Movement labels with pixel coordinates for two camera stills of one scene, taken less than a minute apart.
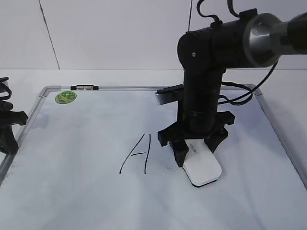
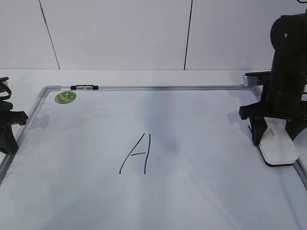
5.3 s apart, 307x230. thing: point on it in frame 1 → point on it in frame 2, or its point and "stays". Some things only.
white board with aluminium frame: x=88 y=158 stays
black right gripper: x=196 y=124 → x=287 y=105
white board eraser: x=200 y=165 → x=277 y=147
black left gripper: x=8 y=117 stays
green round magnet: x=65 y=97 stays
